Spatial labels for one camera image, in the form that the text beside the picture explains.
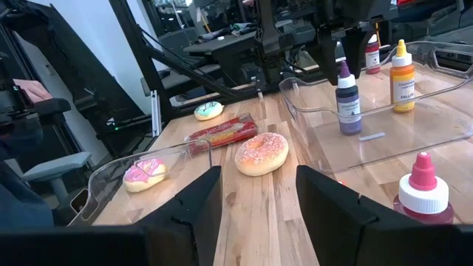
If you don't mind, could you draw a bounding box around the sugar sprinkled toy donut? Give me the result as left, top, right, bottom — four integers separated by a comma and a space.
234, 132, 290, 177

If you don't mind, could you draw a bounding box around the green iced toy donut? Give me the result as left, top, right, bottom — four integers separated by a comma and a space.
194, 100, 225, 122

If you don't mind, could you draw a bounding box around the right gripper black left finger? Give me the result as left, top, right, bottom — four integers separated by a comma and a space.
133, 165, 224, 266

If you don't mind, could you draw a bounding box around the red food colouring bottle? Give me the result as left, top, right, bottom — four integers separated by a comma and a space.
364, 33, 381, 75

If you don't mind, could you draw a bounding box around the red snack packet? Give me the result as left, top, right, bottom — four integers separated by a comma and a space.
183, 112, 259, 156

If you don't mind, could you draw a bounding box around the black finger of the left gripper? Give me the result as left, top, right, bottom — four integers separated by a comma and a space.
309, 26, 340, 86
343, 28, 367, 79

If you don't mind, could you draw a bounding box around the black desk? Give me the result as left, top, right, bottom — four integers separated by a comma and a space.
183, 31, 259, 89

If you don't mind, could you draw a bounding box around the yellow food colouring bottle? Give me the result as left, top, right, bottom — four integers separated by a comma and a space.
389, 38, 417, 114

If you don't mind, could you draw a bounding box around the purple food colouring bottle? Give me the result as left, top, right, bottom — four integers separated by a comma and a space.
335, 61, 363, 136

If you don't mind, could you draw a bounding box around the person's hand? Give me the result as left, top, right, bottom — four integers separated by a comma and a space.
13, 78, 54, 104

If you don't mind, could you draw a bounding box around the grey chair armrest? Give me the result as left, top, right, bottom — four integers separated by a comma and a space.
21, 151, 93, 208

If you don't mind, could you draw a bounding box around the clear plastic bin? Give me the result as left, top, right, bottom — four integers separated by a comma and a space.
279, 40, 473, 174
68, 138, 214, 227

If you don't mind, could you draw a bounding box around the pink capped red bottle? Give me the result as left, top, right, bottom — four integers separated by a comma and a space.
392, 151, 455, 225

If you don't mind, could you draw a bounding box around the pink iced toy donut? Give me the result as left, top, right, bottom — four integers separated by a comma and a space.
123, 157, 167, 194

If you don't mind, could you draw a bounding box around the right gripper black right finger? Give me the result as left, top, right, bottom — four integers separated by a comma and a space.
295, 165, 423, 266

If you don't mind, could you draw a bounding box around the silver metal bracket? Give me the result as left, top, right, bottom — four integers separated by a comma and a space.
150, 89, 163, 138

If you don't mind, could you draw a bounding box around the person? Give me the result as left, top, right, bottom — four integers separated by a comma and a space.
0, 117, 56, 228

